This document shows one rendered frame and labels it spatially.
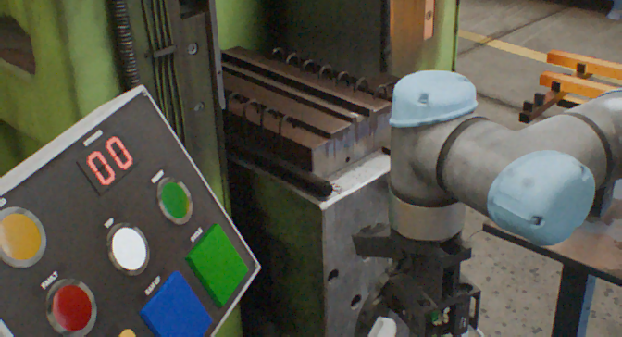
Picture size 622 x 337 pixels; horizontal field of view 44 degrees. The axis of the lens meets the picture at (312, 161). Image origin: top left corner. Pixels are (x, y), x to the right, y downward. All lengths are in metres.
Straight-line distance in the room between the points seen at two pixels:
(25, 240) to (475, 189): 0.41
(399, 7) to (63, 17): 0.71
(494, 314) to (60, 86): 1.65
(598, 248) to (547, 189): 1.01
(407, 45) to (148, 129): 0.79
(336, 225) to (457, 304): 0.49
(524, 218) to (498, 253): 2.07
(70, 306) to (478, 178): 0.40
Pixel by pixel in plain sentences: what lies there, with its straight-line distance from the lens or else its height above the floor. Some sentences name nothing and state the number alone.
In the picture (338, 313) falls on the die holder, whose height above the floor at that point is 0.68.
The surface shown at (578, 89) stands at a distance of 1.62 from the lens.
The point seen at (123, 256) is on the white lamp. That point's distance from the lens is 0.83.
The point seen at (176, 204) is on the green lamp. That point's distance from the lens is 0.90.
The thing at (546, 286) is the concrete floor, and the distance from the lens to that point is 2.57.
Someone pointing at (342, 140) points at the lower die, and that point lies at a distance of 1.27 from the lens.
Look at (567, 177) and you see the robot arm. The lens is 0.61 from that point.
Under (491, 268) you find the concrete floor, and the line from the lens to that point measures 2.61.
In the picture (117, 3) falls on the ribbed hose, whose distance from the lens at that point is 1.07.
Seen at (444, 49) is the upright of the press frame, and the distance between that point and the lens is 1.71.
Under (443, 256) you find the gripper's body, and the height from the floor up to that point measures 1.13.
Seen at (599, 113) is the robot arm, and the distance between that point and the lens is 0.71.
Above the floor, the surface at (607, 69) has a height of 0.93.
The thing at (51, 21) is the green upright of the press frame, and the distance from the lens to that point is 1.08.
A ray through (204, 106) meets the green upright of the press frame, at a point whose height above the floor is 1.04.
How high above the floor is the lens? 1.57
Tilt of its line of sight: 30 degrees down
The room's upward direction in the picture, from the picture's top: 2 degrees counter-clockwise
